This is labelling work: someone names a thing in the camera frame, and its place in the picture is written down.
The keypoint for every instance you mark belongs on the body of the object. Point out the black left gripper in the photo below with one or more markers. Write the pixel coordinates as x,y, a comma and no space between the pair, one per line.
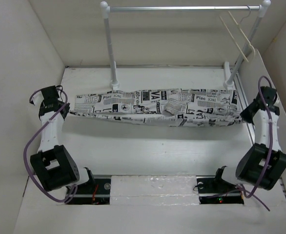
67,109

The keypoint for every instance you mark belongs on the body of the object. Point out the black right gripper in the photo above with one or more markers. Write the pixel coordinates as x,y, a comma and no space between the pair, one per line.
245,115

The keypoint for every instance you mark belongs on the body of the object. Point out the newspaper print trousers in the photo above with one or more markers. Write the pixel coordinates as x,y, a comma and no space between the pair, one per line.
163,107

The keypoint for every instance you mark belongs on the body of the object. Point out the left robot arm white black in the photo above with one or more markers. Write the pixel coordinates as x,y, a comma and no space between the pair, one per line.
53,165

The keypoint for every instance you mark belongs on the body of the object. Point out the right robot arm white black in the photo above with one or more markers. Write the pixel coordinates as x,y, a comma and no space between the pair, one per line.
264,162

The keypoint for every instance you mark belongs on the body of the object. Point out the white clothes rack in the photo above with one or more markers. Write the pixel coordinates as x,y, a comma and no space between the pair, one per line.
198,35

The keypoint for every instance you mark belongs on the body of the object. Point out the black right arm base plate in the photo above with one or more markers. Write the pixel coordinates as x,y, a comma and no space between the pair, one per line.
216,191

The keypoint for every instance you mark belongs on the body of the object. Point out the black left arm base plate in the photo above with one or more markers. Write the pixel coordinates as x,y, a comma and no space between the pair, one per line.
97,194

